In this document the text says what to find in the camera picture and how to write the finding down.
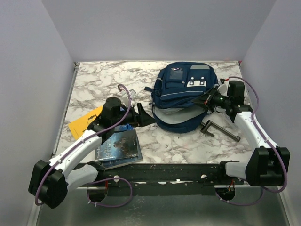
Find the Animal Farm blue book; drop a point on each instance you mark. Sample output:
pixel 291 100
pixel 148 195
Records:
pixel 122 128

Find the aluminium rail frame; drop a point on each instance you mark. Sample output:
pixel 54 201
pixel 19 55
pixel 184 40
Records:
pixel 183 94

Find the yellow notebook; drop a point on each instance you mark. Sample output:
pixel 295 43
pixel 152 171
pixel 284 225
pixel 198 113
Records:
pixel 78 126

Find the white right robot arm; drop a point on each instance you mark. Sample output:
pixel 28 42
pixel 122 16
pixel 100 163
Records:
pixel 268 164

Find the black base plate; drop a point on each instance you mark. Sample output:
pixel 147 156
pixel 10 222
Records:
pixel 151 179

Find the Wuthering Heights dark book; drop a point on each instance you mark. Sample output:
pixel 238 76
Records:
pixel 119 146

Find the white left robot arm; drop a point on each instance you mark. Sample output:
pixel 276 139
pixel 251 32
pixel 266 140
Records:
pixel 51 180

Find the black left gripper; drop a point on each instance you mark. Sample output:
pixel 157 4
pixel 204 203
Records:
pixel 143 117

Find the dark book underneath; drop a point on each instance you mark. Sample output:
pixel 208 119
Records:
pixel 123 162

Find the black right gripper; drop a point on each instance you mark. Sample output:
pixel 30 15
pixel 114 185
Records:
pixel 206 98

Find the steel clamp handle tool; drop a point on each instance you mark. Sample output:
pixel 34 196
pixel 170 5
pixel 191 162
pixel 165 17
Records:
pixel 209 123

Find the navy blue student backpack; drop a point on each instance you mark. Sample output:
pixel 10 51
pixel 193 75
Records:
pixel 174 89

